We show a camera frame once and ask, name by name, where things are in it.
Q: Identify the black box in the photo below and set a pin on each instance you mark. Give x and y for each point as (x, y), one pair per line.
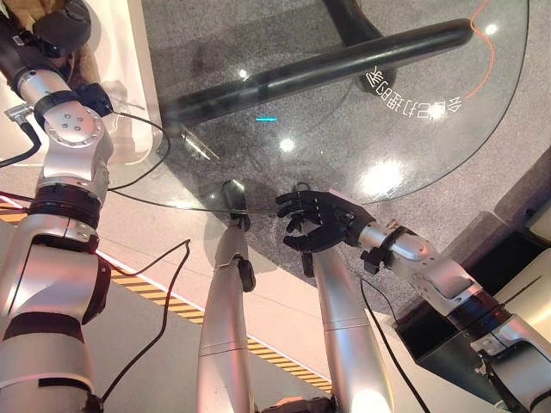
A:
(443, 340)

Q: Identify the yellow black hazard tape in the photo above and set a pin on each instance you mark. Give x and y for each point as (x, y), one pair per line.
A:
(181, 307)

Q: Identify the silver left robot leg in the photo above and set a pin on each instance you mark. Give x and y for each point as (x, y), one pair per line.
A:
(224, 310)

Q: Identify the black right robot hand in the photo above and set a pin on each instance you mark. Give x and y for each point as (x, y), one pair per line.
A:
(331, 223)

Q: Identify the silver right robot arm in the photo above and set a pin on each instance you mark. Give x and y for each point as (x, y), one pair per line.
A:
(435, 271)

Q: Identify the black table base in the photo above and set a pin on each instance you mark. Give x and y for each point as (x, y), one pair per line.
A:
(310, 73)

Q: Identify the white cabinet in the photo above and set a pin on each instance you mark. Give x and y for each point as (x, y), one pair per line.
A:
(129, 64)

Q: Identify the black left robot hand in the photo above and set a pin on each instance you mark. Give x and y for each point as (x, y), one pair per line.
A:
(13, 51)

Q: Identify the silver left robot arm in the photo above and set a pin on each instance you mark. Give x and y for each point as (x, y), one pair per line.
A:
(73, 142)

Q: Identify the brown fuzzy cloth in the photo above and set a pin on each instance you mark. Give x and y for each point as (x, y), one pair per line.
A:
(88, 64)

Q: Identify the grey upholstered bench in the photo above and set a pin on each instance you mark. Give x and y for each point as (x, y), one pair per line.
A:
(516, 189)

